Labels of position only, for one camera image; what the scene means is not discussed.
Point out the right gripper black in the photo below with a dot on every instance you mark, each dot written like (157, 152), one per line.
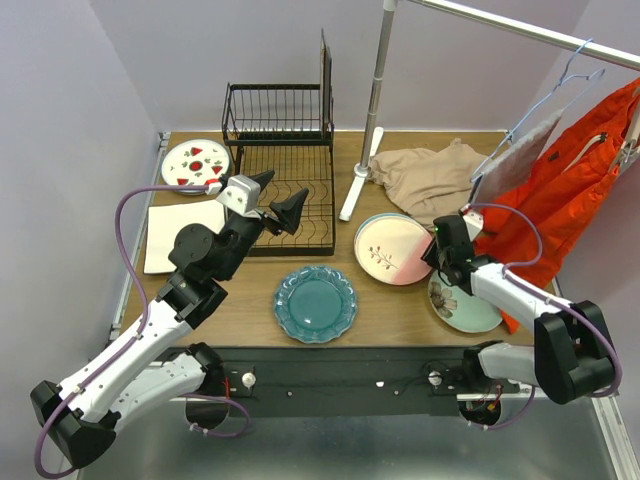
(430, 256)

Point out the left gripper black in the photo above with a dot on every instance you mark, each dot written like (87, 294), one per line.
(289, 213)

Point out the mint green plate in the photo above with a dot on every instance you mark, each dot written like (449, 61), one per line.
(465, 313)

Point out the pink plate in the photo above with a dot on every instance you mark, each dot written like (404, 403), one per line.
(399, 262)

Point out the beige plate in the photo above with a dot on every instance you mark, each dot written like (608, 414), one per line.
(379, 229)

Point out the teal scalloped plate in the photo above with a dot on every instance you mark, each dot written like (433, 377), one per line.
(315, 304)

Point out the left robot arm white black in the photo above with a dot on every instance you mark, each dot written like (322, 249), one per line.
(83, 414)

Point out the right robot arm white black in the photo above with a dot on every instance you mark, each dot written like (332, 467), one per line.
(571, 355)

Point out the silver clothes rack stand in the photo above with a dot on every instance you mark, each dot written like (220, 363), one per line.
(373, 133)

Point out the beige cloth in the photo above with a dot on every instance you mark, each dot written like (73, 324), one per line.
(427, 184)

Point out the orange garment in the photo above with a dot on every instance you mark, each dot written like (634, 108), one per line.
(568, 185)

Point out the grey cloth on hanger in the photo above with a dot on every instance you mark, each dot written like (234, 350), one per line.
(513, 167)

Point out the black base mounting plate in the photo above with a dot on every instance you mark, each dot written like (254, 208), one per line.
(291, 382)

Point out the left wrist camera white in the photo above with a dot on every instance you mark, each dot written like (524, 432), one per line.
(239, 194)

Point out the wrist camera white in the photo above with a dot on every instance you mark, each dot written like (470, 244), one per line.
(239, 194)
(473, 221)

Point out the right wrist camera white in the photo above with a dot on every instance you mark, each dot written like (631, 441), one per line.
(473, 221)

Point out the black wire dish rack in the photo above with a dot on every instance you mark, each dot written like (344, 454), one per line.
(287, 128)

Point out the aluminium rail frame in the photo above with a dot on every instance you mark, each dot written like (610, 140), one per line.
(584, 440)

